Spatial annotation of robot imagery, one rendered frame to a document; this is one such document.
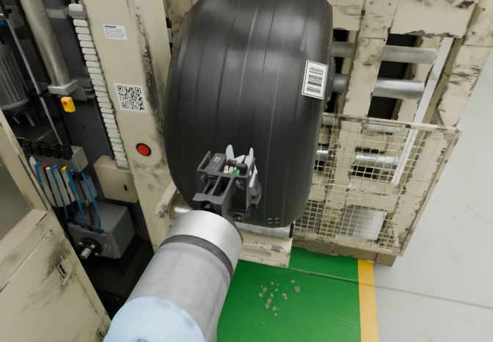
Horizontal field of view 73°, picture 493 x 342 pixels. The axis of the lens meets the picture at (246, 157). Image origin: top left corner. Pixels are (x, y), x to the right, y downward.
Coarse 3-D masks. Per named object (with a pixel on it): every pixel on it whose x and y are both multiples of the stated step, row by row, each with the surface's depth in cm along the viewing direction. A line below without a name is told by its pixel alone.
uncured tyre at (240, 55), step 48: (240, 0) 63; (288, 0) 62; (192, 48) 60; (240, 48) 58; (288, 48) 57; (192, 96) 59; (240, 96) 58; (288, 96) 56; (192, 144) 61; (240, 144) 59; (288, 144) 58; (192, 192) 68; (288, 192) 63
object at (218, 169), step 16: (208, 160) 49; (224, 160) 48; (208, 176) 46; (224, 176) 44; (240, 176) 44; (208, 192) 45; (224, 192) 41; (240, 192) 45; (208, 208) 42; (224, 208) 41; (240, 208) 47
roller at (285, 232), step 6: (174, 204) 95; (180, 204) 95; (186, 204) 96; (174, 210) 94; (180, 210) 94; (186, 210) 94; (174, 216) 95; (240, 228) 92; (246, 228) 91; (252, 228) 91; (258, 228) 90; (264, 228) 90; (270, 228) 90; (276, 228) 89; (282, 228) 89; (288, 228) 89; (270, 234) 90; (276, 234) 90; (282, 234) 89; (288, 234) 89
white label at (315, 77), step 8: (312, 64) 57; (320, 64) 57; (304, 72) 57; (312, 72) 57; (320, 72) 57; (304, 80) 57; (312, 80) 57; (320, 80) 57; (304, 88) 57; (312, 88) 57; (320, 88) 57; (312, 96) 57; (320, 96) 57
